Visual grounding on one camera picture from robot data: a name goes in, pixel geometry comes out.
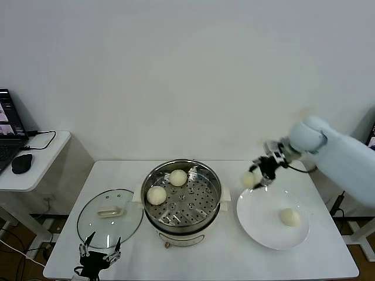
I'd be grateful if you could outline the white steamed baozi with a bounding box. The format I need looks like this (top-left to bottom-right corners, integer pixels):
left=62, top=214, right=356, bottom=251
left=279, top=208, right=301, bottom=227
left=242, top=171, right=257, bottom=189
left=169, top=169, right=188, bottom=187
left=146, top=186, right=168, bottom=206

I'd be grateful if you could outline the black computer mouse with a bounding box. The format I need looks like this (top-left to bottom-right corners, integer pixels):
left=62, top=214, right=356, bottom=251
left=11, top=153, right=33, bottom=174

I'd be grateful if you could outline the white side table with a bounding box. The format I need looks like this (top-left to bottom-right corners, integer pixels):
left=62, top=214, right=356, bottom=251
left=0, top=131, right=95, bottom=244
left=333, top=210, right=375, bottom=261

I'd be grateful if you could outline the white floor cable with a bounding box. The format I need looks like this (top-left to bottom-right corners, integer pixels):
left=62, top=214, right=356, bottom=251
left=0, top=239, right=47, bottom=268

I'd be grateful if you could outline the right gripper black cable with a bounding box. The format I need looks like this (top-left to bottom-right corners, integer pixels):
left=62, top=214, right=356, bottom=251
left=285, top=163, right=319, bottom=174

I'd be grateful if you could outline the cream electric pot base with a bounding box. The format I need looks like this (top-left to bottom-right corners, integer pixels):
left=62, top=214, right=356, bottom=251
left=143, top=201, right=228, bottom=249

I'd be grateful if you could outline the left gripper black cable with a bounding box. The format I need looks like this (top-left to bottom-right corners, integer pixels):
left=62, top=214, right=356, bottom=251
left=73, top=265, right=102, bottom=281

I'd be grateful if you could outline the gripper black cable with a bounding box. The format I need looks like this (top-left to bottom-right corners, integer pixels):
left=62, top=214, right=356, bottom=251
left=285, top=163, right=319, bottom=174
left=73, top=265, right=102, bottom=281

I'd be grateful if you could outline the black cable connector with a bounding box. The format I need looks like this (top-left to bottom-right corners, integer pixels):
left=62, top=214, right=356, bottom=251
left=329, top=191, right=347, bottom=218

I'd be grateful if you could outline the round glass pot lid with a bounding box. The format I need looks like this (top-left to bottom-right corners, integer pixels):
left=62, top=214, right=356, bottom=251
left=76, top=188, right=144, bottom=249

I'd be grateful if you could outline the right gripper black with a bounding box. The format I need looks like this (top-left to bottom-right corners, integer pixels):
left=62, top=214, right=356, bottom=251
left=248, top=156, right=279, bottom=191

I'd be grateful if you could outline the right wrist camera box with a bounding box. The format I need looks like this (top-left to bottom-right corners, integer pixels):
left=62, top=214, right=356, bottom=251
left=263, top=140, right=287, bottom=165

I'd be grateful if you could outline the black floor cable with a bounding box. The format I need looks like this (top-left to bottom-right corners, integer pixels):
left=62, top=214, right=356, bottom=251
left=0, top=227, right=58, bottom=277

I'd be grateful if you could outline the black laptop charger cable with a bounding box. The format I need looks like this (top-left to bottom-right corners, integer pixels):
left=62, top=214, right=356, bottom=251
left=21, top=130, right=57, bottom=152

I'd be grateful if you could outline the round white plate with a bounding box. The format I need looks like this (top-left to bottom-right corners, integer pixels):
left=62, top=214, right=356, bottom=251
left=236, top=187, right=311, bottom=251

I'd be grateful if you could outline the perforated steel steamer basket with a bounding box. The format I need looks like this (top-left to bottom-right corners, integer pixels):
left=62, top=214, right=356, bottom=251
left=132, top=159, right=232, bottom=232

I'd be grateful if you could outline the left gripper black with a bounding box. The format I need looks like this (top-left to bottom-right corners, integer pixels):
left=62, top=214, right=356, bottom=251
left=78, top=231, right=122, bottom=278

